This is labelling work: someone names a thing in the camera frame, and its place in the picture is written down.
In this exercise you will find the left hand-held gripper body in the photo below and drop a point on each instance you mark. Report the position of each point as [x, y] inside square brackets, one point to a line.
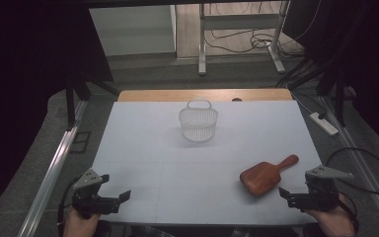
[87, 200]

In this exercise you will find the aluminium rail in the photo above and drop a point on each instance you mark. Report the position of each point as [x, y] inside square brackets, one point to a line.
[51, 177]
[358, 158]

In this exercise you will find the person's right hand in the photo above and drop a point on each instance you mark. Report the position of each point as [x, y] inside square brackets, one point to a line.
[337, 222]

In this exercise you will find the white power strip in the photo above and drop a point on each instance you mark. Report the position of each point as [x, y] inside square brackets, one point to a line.
[324, 124]

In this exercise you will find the black plug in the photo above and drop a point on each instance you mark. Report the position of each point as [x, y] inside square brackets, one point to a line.
[322, 115]

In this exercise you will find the white metal desk frame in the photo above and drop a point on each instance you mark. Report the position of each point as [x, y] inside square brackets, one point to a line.
[240, 22]

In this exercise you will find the wooden table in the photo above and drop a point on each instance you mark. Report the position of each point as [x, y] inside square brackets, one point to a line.
[177, 95]

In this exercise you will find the person's left hand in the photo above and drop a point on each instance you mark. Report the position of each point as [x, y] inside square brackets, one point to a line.
[77, 227]

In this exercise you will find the black stand legs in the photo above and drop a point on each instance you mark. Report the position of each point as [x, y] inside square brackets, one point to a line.
[69, 102]
[340, 98]

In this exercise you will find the white foam board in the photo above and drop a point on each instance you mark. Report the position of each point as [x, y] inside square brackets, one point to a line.
[184, 171]

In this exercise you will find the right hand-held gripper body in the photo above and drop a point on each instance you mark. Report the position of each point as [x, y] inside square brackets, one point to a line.
[320, 197]

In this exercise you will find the white cabinet panel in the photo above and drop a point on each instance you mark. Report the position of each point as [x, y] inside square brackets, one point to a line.
[131, 29]

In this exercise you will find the wooden scoop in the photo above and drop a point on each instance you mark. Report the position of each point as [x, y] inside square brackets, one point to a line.
[261, 177]

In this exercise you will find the white plastic basket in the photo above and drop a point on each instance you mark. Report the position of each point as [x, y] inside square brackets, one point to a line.
[198, 123]

